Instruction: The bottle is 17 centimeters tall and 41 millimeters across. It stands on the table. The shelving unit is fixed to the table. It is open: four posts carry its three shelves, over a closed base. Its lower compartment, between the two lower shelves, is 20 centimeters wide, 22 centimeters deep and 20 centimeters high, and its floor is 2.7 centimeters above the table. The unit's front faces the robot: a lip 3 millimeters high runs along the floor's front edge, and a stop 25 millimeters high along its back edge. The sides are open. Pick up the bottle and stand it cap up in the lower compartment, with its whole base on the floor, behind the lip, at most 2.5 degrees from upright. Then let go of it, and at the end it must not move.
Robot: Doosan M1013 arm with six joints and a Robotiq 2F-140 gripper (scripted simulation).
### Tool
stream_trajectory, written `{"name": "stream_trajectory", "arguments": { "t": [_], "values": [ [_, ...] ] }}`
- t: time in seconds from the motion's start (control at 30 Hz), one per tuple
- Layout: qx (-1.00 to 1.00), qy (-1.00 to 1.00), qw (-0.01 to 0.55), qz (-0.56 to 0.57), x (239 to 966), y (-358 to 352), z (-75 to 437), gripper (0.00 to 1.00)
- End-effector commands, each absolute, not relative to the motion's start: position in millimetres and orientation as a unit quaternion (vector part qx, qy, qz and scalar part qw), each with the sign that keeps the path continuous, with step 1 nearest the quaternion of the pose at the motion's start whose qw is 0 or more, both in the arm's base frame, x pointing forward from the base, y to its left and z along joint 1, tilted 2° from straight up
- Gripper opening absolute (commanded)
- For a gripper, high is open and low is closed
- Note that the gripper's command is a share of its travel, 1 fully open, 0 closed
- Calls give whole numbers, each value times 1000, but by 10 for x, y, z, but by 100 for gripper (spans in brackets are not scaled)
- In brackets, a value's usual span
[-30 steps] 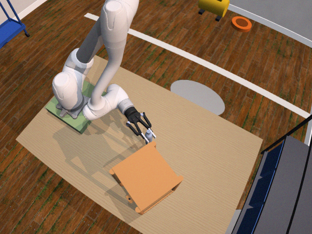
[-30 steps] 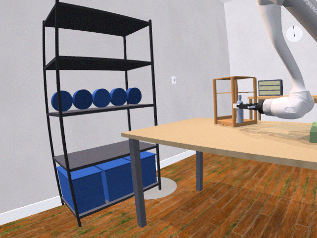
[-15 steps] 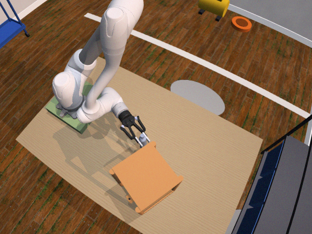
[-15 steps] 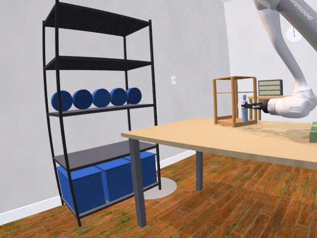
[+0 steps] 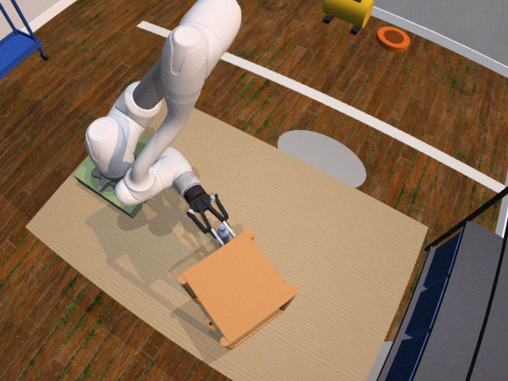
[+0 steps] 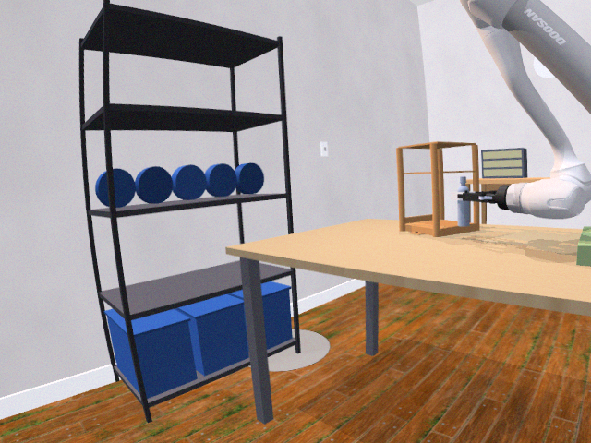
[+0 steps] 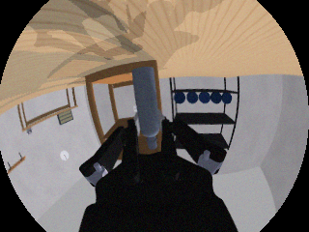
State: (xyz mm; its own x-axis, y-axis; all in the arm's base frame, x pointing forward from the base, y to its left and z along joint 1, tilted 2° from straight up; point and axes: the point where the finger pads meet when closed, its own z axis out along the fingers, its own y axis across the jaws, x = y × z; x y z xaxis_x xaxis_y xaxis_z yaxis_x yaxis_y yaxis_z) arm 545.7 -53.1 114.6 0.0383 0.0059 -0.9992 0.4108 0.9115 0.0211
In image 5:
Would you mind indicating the blue-grey bottle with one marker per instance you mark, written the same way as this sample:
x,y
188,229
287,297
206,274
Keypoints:
x,y
224,233

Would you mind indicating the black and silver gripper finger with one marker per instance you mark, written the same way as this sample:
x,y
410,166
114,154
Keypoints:
x,y
217,215
209,229

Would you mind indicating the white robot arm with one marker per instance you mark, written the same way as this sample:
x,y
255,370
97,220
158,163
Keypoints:
x,y
208,28

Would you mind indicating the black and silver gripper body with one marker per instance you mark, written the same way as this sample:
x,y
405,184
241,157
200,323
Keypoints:
x,y
195,194

